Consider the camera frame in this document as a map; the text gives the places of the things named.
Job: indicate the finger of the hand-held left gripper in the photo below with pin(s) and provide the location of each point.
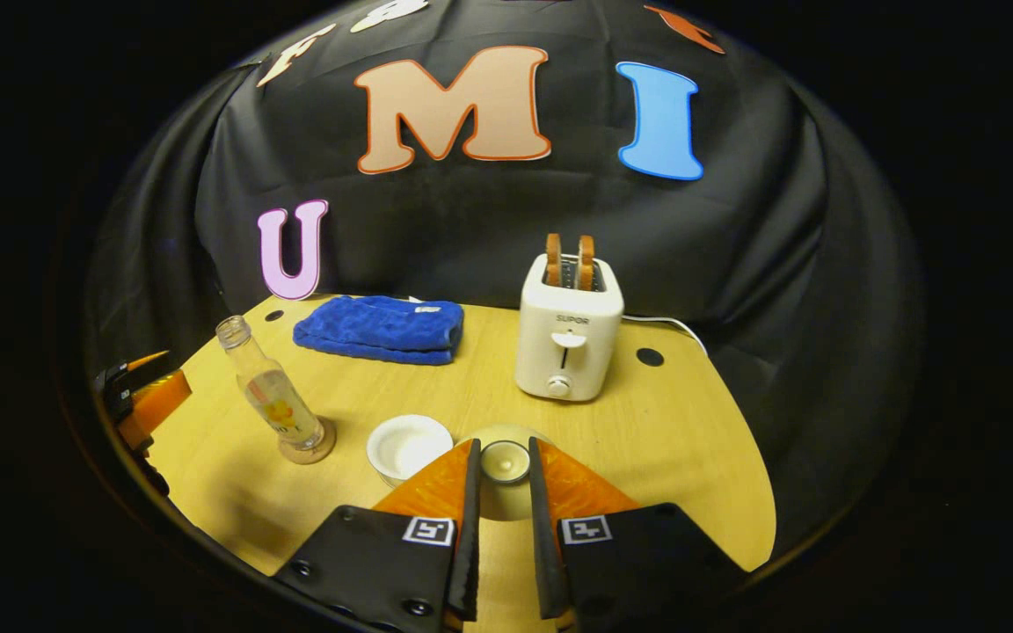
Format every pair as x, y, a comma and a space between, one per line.
144, 361
159, 400

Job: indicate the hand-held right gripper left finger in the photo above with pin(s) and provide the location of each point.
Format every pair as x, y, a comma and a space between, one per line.
471, 527

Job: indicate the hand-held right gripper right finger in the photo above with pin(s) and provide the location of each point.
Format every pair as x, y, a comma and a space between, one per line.
543, 527

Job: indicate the white teacup lid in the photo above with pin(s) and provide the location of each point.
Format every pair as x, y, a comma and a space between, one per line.
505, 462

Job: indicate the white and gold teacup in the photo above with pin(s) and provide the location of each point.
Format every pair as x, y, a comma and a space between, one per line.
405, 448

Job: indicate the clear water bottle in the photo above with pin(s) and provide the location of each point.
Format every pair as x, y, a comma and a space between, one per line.
273, 396

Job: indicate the round cork coaster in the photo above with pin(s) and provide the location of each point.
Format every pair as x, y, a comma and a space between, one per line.
317, 453

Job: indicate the white toaster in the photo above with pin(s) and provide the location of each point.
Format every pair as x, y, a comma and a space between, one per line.
568, 338

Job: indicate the blue folded towel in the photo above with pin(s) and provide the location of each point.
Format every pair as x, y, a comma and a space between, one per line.
383, 327

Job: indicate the black backdrop cloth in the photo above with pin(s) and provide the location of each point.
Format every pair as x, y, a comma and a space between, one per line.
489, 220

